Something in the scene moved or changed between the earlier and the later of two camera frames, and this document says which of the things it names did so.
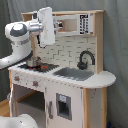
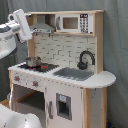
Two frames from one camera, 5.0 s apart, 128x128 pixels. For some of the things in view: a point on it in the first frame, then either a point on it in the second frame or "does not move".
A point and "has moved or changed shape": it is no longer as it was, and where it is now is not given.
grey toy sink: x=73 y=73 does not move
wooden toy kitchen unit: x=65 y=85 does not move
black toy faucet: x=83 y=65 does not move
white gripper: x=47 y=26 → x=20 y=18
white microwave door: x=67 y=24 has moved or changed shape
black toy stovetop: x=40 y=67 does not move
